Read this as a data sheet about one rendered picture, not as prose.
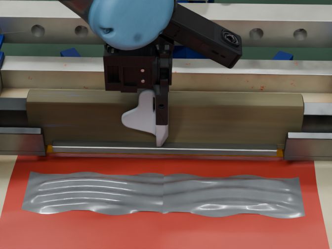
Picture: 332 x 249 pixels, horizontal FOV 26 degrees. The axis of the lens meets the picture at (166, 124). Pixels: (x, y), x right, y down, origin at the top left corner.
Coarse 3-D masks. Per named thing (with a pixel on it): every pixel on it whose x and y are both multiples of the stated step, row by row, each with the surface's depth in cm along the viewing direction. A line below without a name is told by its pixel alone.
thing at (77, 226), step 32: (32, 160) 99; (64, 160) 99; (96, 160) 99; (128, 160) 99; (160, 160) 99; (0, 224) 90; (32, 224) 90; (64, 224) 90; (96, 224) 90; (128, 224) 90; (160, 224) 90
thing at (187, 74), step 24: (0, 72) 109; (24, 72) 109; (48, 72) 109; (72, 72) 109; (96, 72) 109; (192, 72) 108; (216, 72) 108; (240, 72) 108; (264, 72) 108; (288, 72) 108; (312, 72) 108
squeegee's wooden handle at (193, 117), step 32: (32, 96) 92; (64, 96) 92; (96, 96) 92; (128, 96) 92; (192, 96) 92; (224, 96) 92; (256, 96) 92; (288, 96) 92; (64, 128) 94; (96, 128) 94; (128, 128) 94; (192, 128) 94; (224, 128) 94; (256, 128) 93; (288, 128) 93
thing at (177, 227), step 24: (168, 168) 97; (192, 168) 97; (216, 168) 97; (240, 168) 97; (264, 168) 97; (288, 168) 97; (312, 168) 97; (312, 192) 94; (168, 216) 91; (192, 216) 91; (240, 216) 91; (264, 216) 91; (312, 216) 91; (168, 240) 88; (192, 240) 88; (216, 240) 88; (240, 240) 88; (264, 240) 88; (288, 240) 88; (312, 240) 88
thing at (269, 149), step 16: (64, 144) 95; (80, 144) 95; (96, 144) 95; (112, 144) 95; (128, 144) 95; (144, 144) 95; (176, 144) 95; (192, 144) 95; (208, 144) 95; (224, 144) 95; (240, 144) 95; (256, 144) 95; (272, 144) 95
